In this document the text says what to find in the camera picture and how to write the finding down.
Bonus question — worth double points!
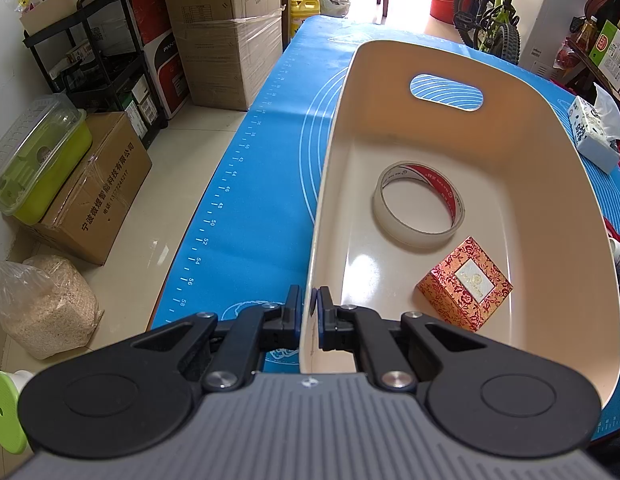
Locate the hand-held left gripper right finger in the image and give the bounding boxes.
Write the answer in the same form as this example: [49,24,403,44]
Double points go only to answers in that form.
[314,285,487,392]

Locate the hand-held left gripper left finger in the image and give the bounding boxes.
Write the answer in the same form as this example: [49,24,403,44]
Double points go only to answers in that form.
[131,285,304,393]

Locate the cream plastic basin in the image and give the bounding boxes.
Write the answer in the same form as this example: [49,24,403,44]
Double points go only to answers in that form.
[299,39,620,408]

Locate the clear tape roll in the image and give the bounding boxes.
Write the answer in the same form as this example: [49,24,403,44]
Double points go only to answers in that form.
[374,161,465,249]

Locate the red patterned gift box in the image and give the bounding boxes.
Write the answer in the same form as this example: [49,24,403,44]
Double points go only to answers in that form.
[416,236,514,332]

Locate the blue silicone mat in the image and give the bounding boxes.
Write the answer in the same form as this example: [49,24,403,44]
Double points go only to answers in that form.
[151,15,620,443]

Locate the printed brown cardboard box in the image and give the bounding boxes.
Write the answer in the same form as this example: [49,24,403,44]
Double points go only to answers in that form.
[20,111,154,267]

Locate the clear bag of grain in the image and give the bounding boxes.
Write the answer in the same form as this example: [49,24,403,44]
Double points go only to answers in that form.
[0,254,105,361]

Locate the taped large cardboard box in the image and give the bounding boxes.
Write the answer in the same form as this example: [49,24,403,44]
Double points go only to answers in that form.
[170,6,286,112]

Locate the red white carton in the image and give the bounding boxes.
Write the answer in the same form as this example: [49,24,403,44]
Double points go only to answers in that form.
[130,0,191,121]

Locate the green container with clear lid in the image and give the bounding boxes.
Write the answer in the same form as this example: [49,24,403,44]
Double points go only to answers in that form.
[0,93,94,226]

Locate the yellow oil jug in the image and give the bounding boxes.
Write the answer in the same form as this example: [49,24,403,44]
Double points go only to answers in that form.
[290,0,322,35]

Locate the black metal rack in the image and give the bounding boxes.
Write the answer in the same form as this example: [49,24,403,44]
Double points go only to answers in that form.
[23,0,170,152]

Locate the green round stool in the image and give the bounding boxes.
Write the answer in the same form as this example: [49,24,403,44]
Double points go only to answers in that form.
[0,370,36,455]

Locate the white blue tissue box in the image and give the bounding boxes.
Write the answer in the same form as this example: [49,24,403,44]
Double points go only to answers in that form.
[569,84,620,175]

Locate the green black bicycle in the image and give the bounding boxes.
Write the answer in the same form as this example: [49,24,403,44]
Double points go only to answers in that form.
[452,0,538,65]

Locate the beige open cardboard box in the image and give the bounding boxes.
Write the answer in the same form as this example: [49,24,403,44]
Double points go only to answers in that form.
[20,0,117,37]

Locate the white freezer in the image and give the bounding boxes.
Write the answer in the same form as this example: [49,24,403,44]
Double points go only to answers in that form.
[521,0,607,82]

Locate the green white carton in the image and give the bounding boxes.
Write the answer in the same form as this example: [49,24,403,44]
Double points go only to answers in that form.
[590,20,620,87]

